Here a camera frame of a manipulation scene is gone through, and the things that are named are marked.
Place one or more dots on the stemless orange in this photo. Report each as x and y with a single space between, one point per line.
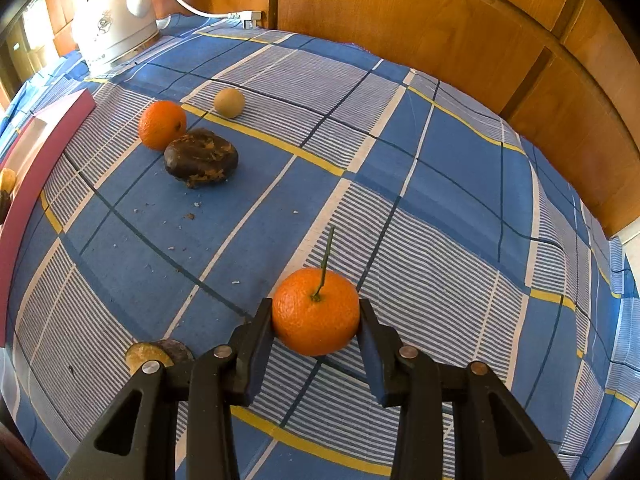
162 126

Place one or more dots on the yellow peeled fruit chunk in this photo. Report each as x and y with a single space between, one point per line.
7 180

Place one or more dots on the small tan round fruit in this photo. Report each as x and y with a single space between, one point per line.
229 103

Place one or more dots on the white ceramic electric kettle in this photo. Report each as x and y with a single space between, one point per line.
110 20

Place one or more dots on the dark brown round pastry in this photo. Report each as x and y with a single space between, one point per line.
201 157

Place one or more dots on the dark brown oval pastry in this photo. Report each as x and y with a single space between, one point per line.
3 207

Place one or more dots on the silver kettle base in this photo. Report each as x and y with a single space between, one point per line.
117 57

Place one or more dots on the pink-rimmed white tray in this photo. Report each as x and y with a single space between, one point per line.
30 160

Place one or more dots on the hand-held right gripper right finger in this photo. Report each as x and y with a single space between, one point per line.
371 355

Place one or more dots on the orange with long stem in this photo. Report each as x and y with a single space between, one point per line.
315 320

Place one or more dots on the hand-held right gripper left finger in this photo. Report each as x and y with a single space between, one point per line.
260 345

